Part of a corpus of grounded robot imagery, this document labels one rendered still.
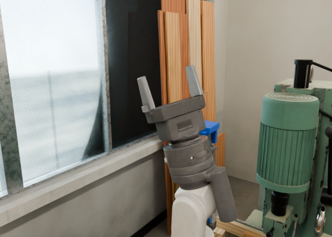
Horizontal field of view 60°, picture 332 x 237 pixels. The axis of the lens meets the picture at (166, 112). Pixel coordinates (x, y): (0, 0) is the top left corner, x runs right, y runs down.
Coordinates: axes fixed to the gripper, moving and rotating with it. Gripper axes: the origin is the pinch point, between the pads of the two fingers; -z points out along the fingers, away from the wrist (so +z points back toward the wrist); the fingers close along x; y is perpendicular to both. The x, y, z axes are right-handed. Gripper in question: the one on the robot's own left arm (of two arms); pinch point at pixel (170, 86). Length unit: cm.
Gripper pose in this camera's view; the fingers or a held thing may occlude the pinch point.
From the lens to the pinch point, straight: 54.6
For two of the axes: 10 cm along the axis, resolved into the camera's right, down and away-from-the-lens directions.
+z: 2.6, 9.6, 0.9
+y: 4.7, -0.5, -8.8
